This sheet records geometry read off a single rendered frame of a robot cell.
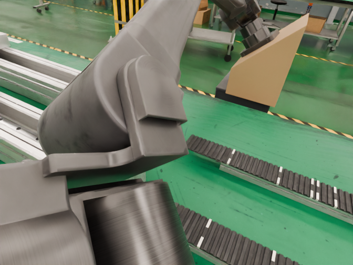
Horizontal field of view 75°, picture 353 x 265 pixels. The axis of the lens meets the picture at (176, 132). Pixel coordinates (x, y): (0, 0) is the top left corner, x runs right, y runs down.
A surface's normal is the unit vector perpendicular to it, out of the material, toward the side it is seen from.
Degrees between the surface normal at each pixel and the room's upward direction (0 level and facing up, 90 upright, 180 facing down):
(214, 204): 0
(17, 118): 90
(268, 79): 90
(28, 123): 90
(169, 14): 44
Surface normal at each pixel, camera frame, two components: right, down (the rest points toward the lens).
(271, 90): -0.45, 0.52
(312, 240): 0.07, -0.79
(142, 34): 0.72, -0.40
